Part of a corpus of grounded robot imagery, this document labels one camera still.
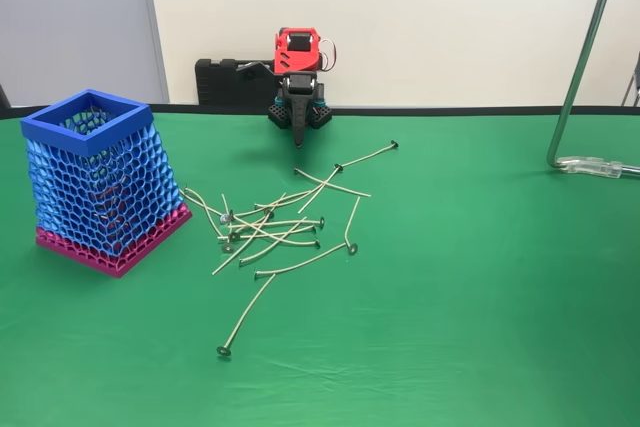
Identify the black plastic tool case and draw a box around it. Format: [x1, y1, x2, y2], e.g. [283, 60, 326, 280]
[194, 57, 281, 109]

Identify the clear stand clamp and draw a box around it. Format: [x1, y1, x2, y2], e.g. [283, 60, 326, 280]
[557, 155, 640, 179]

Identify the blue and magenta lattice basket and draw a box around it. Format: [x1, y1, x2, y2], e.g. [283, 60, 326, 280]
[19, 89, 194, 279]

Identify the green table cloth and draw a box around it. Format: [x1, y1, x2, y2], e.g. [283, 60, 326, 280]
[0, 111, 640, 427]

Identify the red and white servo cable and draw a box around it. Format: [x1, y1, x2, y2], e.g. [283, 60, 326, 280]
[319, 36, 341, 72]

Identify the chrome stand pole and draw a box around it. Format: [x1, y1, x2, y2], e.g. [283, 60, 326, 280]
[546, 0, 626, 171]

